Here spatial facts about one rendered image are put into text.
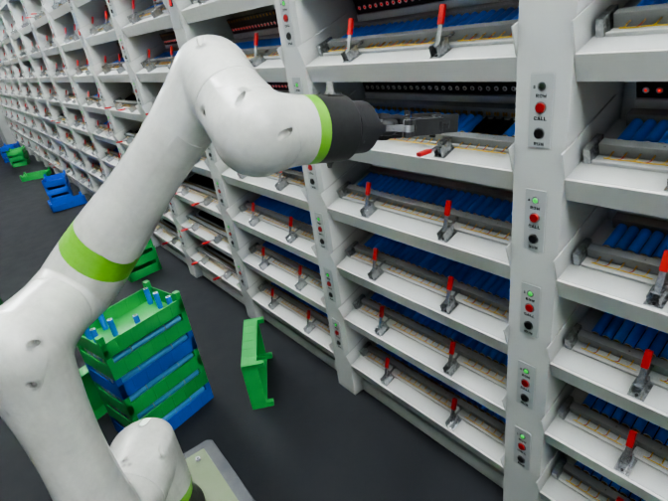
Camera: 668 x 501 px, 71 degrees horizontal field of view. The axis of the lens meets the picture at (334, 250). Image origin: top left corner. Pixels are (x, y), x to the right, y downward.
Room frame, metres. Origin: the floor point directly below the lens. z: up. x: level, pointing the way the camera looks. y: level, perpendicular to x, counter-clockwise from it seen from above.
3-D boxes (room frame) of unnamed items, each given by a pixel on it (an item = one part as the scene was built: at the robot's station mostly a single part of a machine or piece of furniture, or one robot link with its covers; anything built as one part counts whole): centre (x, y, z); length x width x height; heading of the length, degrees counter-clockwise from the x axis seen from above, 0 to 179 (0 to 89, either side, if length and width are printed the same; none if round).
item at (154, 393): (1.37, 0.72, 0.20); 0.30 x 0.20 x 0.08; 140
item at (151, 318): (1.37, 0.72, 0.44); 0.30 x 0.20 x 0.08; 140
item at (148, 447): (0.71, 0.45, 0.45); 0.16 x 0.13 x 0.19; 176
